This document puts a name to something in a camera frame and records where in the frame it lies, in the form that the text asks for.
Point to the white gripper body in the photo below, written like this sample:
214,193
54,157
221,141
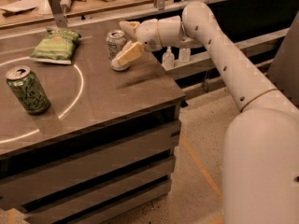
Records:
147,34

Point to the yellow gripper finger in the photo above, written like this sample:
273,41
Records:
130,52
129,27

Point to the white 7up soda can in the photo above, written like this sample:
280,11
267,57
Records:
116,40

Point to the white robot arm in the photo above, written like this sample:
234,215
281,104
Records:
260,161

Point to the green soda can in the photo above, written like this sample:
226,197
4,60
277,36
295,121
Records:
25,85

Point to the left clear sanitizer bottle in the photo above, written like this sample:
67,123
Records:
168,58

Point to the clear sanitizer bottle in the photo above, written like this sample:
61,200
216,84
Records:
184,55
168,58

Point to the right clear sanitizer bottle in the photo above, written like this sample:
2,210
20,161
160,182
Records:
184,55

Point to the green chip bag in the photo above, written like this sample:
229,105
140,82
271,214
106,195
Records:
57,47

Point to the white papers on desk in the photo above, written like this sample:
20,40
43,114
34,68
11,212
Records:
24,5

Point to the grey metal bracket post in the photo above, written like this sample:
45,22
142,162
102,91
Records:
58,14

